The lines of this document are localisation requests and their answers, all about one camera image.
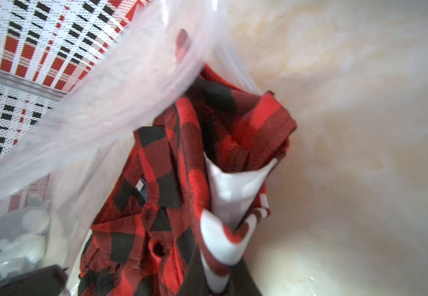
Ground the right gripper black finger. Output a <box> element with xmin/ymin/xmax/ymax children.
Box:
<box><xmin>177</xmin><ymin>251</ymin><xmax>261</xmax><ymax>296</ymax></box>

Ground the red black plaid shirt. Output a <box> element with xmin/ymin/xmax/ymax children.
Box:
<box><xmin>77</xmin><ymin>29</ymin><xmax>298</xmax><ymax>296</ymax></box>

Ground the clear plastic vacuum bag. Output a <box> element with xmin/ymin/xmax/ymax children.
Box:
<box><xmin>0</xmin><ymin>1</ymin><xmax>259</xmax><ymax>281</ymax></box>

